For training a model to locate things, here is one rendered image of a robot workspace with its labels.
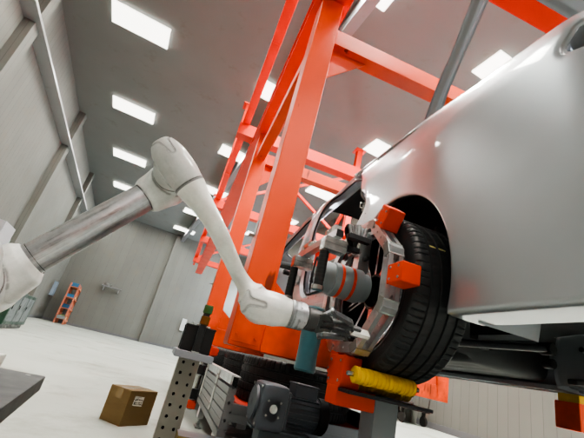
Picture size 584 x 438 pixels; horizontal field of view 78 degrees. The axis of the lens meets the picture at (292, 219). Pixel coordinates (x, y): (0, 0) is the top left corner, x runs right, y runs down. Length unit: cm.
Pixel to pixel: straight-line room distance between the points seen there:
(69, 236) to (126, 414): 135
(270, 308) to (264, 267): 76
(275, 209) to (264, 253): 26
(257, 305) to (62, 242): 62
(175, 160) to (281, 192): 94
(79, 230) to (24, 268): 17
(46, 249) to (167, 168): 42
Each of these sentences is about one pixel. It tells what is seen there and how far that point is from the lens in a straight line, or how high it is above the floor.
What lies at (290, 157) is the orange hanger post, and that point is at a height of 159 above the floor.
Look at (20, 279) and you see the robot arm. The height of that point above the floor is 54.
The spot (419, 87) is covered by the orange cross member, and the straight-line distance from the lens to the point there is 304.
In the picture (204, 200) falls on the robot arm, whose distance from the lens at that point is 116.
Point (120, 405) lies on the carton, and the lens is 241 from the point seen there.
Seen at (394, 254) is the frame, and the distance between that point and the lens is 134.
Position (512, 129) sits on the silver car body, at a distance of 135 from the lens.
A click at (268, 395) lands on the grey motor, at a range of 164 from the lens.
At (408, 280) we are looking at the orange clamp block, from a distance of 124.
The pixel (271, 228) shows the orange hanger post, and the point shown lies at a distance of 192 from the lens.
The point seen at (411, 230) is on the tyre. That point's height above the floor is 105.
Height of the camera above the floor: 48
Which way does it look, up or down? 22 degrees up
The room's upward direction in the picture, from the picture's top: 14 degrees clockwise
